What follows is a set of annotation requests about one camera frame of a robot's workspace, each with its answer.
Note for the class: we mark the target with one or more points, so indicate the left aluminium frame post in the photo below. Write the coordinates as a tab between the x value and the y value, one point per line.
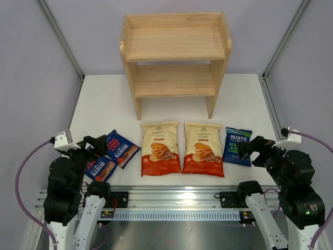
61	38

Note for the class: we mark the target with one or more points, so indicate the cassava chips bag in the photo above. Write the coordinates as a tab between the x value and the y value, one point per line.
160	154
203	149

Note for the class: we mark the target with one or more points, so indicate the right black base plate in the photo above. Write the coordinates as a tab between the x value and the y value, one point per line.
229	200

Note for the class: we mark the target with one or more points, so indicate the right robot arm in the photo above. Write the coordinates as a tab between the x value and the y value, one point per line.
292	171

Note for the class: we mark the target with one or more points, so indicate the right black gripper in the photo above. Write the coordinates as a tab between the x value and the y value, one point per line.
259	144

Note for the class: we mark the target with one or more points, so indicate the blue burts chilli bag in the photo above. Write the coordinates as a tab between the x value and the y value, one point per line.
120	149
102	168

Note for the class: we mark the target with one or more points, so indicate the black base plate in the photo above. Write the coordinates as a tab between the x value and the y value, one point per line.
117	199
229	200

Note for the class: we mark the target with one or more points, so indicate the aluminium frame post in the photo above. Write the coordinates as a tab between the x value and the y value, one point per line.
288	33
61	38

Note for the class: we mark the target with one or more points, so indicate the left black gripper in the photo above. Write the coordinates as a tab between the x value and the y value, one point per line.
99	144

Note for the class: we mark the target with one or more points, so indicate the blue Burts sea salt bag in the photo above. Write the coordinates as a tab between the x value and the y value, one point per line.
231	154

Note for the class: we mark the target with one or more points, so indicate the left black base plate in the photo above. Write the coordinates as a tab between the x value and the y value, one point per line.
117	199

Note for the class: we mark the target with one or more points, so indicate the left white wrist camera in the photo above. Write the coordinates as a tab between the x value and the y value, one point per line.
63	141

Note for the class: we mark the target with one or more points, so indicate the right aluminium frame post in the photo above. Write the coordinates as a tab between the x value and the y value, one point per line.
288	33

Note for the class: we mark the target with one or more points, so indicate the aluminium mounting rail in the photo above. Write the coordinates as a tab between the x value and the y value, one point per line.
173	197

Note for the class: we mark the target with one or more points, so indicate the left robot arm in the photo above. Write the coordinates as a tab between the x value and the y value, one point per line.
71	217

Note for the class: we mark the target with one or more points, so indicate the white slotted cable duct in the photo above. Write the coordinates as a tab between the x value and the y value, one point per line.
169	215

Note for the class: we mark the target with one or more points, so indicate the wooden two-tier shelf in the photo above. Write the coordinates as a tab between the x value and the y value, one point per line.
175	55

